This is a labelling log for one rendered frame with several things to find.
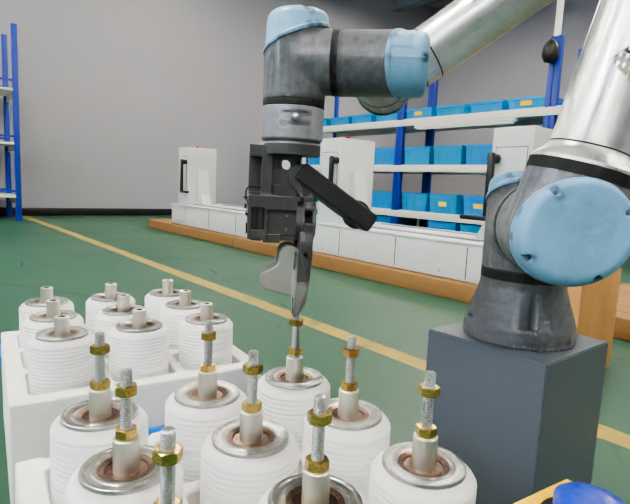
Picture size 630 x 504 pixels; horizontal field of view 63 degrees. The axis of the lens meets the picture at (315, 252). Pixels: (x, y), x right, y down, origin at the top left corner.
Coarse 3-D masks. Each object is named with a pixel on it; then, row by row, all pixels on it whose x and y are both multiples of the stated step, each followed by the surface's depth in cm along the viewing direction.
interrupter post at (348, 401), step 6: (342, 390) 56; (342, 396) 56; (348, 396) 56; (354, 396) 56; (342, 402) 56; (348, 402) 56; (354, 402) 56; (342, 408) 56; (348, 408) 56; (354, 408) 56; (342, 414) 56; (348, 414) 56; (354, 414) 56
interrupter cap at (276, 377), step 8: (280, 368) 70; (304, 368) 70; (272, 376) 66; (280, 376) 67; (304, 376) 68; (312, 376) 67; (320, 376) 67; (272, 384) 64; (280, 384) 64; (288, 384) 64; (296, 384) 64; (304, 384) 64; (312, 384) 64
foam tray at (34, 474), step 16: (160, 432) 66; (16, 464) 57; (32, 464) 57; (48, 464) 57; (16, 480) 54; (32, 480) 54; (48, 480) 57; (16, 496) 55; (32, 496) 51; (48, 496) 52; (192, 496) 54
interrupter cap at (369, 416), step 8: (328, 400) 60; (336, 400) 60; (360, 400) 60; (328, 408) 58; (336, 408) 58; (360, 408) 58; (368, 408) 58; (376, 408) 58; (336, 416) 56; (360, 416) 57; (368, 416) 56; (376, 416) 56; (336, 424) 54; (344, 424) 54; (352, 424) 54; (360, 424) 54; (368, 424) 54; (376, 424) 55
